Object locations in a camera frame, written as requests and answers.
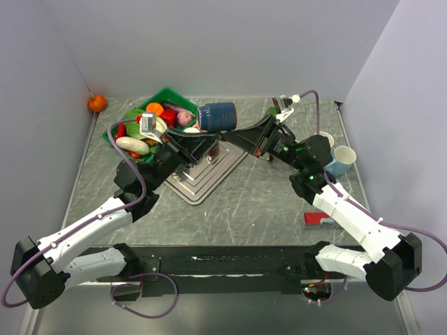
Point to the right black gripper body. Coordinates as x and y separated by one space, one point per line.
282 146

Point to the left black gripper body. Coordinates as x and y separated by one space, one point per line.
173 158

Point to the dark blue mug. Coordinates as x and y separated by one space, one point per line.
217 117

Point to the white mug blue text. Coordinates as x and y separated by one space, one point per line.
329 138

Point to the light blue faceted mug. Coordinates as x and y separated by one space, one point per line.
343 158

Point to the light blue white-bottom mug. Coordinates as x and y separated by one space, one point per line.
191 130

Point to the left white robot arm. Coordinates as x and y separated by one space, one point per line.
44 269

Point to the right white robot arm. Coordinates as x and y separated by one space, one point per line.
388 262

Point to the maroon mug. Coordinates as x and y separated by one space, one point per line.
213 154

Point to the toy pink onion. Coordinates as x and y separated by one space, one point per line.
184 118

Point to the green bell pepper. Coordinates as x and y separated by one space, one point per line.
272 111

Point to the steel tray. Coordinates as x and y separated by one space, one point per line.
193 185

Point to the toy red pepper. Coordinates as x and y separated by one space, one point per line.
169 116

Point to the toy white radish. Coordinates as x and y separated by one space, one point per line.
134 145

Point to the toy cabbage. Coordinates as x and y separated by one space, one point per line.
133 129

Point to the toy purple eggplant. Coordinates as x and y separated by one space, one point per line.
167 105

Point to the toy orange carrot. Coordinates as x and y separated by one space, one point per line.
155 108

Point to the toy red chili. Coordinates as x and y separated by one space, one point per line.
121 131

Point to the green plastic basket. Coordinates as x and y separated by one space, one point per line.
166 94

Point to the red box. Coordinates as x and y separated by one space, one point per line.
318 221

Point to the small orange pumpkin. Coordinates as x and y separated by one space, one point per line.
97 103

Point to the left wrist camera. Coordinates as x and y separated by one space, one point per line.
152 126

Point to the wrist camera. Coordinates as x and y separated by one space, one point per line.
152 126
284 105

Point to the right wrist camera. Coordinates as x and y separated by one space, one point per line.
284 105

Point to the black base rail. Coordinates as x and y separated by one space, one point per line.
226 269

